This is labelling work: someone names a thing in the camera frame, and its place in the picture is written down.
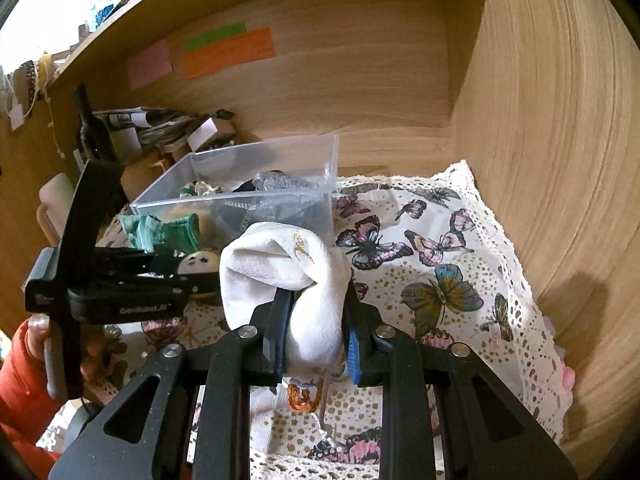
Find green striped sock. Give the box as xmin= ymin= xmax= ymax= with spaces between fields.
xmin=118 ymin=214 xmax=200 ymax=256

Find white sock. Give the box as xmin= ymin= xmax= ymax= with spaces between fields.
xmin=219 ymin=222 xmax=350 ymax=374

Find orange sleeve forearm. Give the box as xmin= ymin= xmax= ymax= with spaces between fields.
xmin=1 ymin=320 xmax=62 ymax=479

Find person's hand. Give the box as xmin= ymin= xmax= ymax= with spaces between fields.
xmin=25 ymin=312 xmax=109 ymax=384

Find beige ceramic mug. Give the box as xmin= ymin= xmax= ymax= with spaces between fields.
xmin=36 ymin=172 xmax=75 ymax=246

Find yellow cat plush toy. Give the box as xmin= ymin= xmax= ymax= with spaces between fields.
xmin=177 ymin=250 xmax=220 ymax=275

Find dark wine bottle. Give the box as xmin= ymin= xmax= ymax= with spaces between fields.
xmin=74 ymin=84 xmax=117 ymax=162

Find stack of papers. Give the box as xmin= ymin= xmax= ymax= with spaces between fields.
xmin=94 ymin=106 xmax=198 ymax=146

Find butterfly print lace cloth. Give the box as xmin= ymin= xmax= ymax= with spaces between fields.
xmin=37 ymin=159 xmax=576 ymax=480

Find small pink cardboard box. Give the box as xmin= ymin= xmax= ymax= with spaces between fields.
xmin=186 ymin=117 xmax=235 ymax=153

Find grey shiny fabric piece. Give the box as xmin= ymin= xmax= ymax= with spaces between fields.
xmin=252 ymin=170 xmax=318 ymax=192

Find pink sticky note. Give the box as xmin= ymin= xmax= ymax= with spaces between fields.
xmin=127 ymin=39 xmax=172 ymax=89

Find clear plastic storage box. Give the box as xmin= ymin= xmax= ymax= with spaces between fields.
xmin=130 ymin=133 xmax=340 ymax=249

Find green sticky note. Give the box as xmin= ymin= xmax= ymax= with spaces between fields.
xmin=183 ymin=22 xmax=247 ymax=52

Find orange sticky note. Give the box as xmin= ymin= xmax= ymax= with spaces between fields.
xmin=181 ymin=27 xmax=277 ymax=79

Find wooden shelf board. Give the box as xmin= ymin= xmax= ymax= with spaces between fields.
xmin=47 ymin=0 xmax=224 ymax=90

